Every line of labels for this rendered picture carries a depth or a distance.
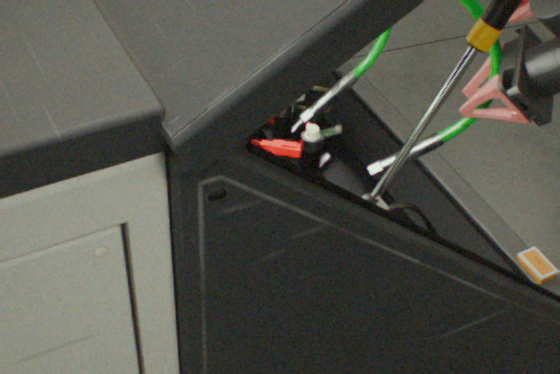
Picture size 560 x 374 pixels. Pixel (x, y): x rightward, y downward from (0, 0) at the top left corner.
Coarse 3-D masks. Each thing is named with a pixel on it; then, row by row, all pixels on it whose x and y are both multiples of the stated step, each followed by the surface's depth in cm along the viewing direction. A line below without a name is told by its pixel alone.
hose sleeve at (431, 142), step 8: (432, 136) 99; (424, 144) 99; (432, 144) 99; (440, 144) 99; (416, 152) 100; (424, 152) 100; (384, 160) 101; (392, 160) 101; (408, 160) 101; (384, 168) 101
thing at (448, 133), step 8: (464, 0) 86; (472, 0) 86; (472, 8) 87; (480, 8) 87; (496, 40) 90; (496, 48) 90; (496, 56) 91; (496, 64) 92; (496, 72) 93; (488, 80) 94; (480, 104) 96; (488, 104) 96; (464, 120) 98; (472, 120) 97; (448, 128) 99; (456, 128) 98; (464, 128) 98; (440, 136) 99; (448, 136) 99
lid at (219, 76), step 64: (128, 0) 54; (192, 0) 51; (256, 0) 49; (320, 0) 47; (384, 0) 47; (192, 64) 49; (256, 64) 46; (320, 64) 47; (192, 128) 46; (256, 128) 48
